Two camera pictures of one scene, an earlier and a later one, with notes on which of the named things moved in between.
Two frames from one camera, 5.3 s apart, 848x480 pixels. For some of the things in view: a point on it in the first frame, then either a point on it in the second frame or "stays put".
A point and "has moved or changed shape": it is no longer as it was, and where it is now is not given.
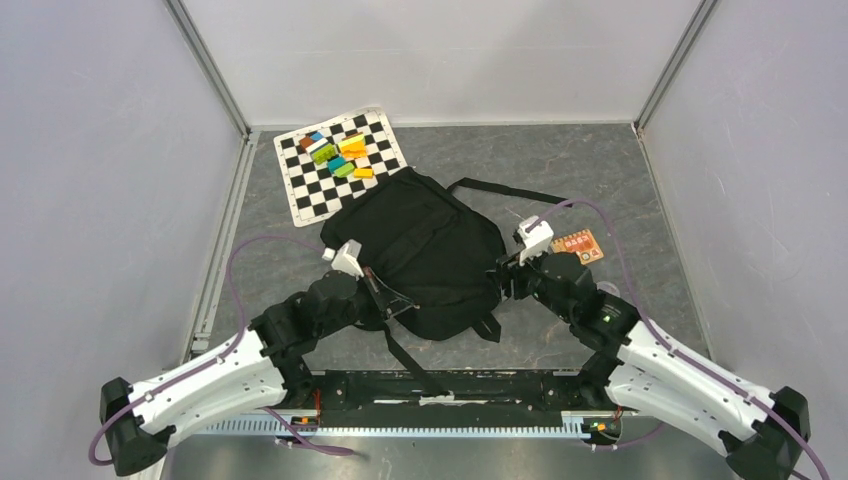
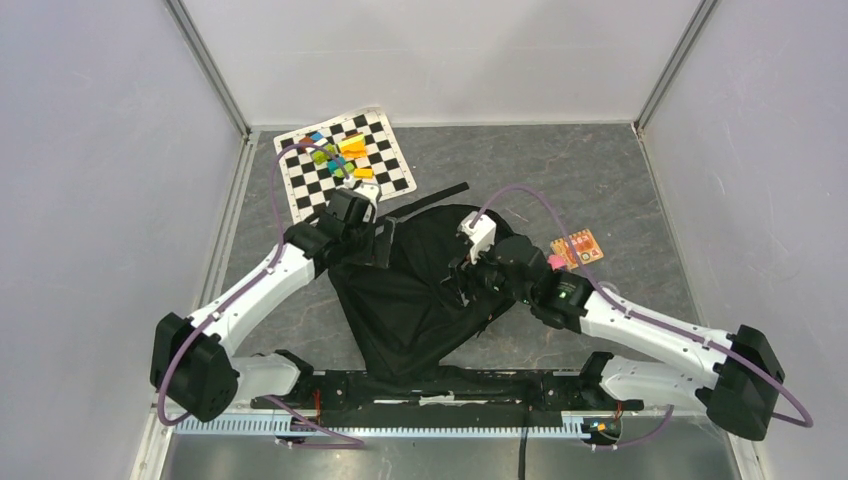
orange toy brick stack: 353,146 stays put
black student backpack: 432,244 has moved or changed shape
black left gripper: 385,300 -> 381,249
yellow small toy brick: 363,173 stays put
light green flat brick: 345,169 stays put
